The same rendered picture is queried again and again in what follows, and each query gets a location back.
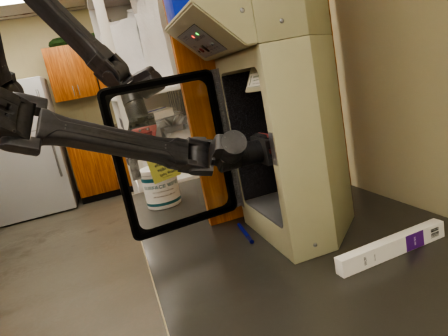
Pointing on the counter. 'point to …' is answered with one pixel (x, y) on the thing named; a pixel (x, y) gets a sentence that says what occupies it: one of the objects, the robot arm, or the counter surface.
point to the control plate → (201, 41)
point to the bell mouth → (253, 85)
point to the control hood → (218, 23)
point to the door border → (123, 160)
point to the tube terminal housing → (299, 126)
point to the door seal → (121, 163)
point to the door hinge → (227, 131)
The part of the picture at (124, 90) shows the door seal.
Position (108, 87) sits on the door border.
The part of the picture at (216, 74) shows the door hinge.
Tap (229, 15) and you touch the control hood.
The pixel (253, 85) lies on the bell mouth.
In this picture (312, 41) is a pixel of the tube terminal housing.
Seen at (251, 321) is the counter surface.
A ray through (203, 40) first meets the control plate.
